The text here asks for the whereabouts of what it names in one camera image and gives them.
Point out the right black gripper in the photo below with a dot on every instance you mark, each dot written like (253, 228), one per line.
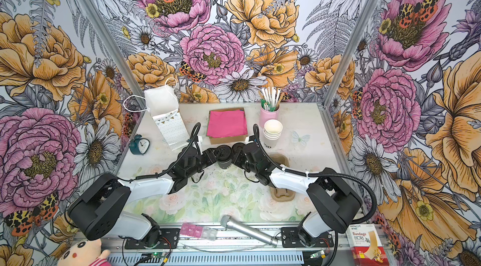
(238, 159)

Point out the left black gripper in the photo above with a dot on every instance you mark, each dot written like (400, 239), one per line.
(210, 157)

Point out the black plastic cup lid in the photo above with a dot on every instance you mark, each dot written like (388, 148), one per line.
(223, 153)

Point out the paper coffee cup black sleeve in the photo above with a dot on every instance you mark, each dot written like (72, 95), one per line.
(224, 164)

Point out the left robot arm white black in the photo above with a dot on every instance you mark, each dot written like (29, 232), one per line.
(99, 211)

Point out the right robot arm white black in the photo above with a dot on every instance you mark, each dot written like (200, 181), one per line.
(335, 201)

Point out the brown cardboard napkin tray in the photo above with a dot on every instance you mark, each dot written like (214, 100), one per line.
(227, 140)

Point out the pink napkin stack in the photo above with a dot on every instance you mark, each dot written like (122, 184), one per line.
(226, 124)

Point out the stack of white paper cups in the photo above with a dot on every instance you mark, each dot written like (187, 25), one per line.
(271, 133)

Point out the pink straw holder cup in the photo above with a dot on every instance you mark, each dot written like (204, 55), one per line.
(266, 115)

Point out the brown pulp cup carrier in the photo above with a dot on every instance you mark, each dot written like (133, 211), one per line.
(281, 194)

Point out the silver microphone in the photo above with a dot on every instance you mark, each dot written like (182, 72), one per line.
(232, 224)

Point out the white paper gift bag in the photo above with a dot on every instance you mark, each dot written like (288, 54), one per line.
(163, 106)

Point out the teal alarm clock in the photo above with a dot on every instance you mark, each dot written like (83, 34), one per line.
(139, 145)

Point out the pink plastic clip box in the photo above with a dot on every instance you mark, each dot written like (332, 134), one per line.
(198, 231)

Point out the bandage box red white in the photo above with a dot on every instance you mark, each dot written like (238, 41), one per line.
(366, 246)

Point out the plush doll toy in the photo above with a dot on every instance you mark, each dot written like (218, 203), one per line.
(85, 253)

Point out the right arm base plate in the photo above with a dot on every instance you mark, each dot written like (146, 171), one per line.
(292, 237)

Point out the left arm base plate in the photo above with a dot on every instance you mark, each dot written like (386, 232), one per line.
(167, 237)

